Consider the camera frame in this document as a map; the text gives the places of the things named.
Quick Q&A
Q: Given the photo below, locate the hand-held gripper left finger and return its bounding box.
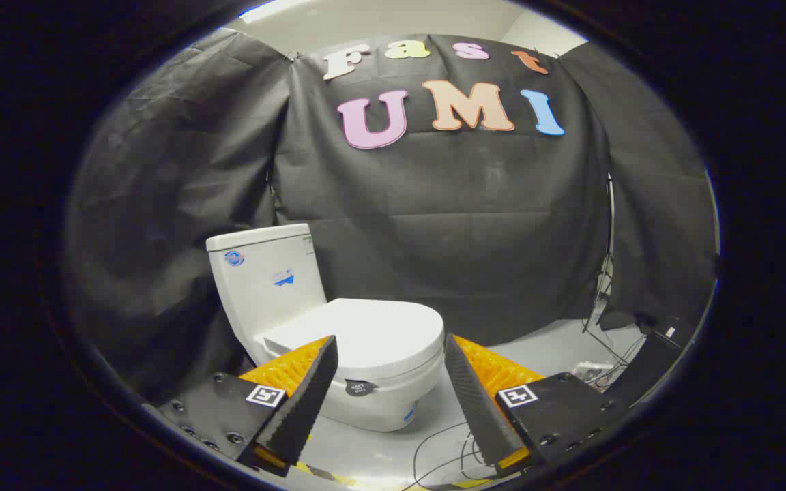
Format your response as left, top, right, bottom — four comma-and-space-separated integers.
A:
154, 334, 340, 478

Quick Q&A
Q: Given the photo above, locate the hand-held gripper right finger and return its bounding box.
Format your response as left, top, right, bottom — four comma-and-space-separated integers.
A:
444, 333, 630, 478

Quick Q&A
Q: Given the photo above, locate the white toilet lid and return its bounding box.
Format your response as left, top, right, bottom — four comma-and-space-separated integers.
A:
262, 298, 446, 398

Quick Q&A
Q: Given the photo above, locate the white ceramic toilet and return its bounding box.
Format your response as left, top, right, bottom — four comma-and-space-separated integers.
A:
205, 224, 446, 433

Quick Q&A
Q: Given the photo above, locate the yellow black floor tape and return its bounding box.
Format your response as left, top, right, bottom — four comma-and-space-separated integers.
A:
295, 461, 493, 489

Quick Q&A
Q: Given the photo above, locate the black box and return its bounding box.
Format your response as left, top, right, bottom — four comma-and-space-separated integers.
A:
605, 316, 698, 410

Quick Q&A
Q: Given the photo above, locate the black backdrop cloth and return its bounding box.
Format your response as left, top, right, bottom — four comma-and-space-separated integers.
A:
65, 31, 718, 404

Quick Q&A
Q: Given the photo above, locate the thin metal stand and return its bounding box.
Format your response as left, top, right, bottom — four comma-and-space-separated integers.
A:
598, 173, 619, 335

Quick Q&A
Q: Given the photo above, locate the tangle of black floor cables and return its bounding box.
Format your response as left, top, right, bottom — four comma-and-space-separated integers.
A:
403, 273, 647, 489

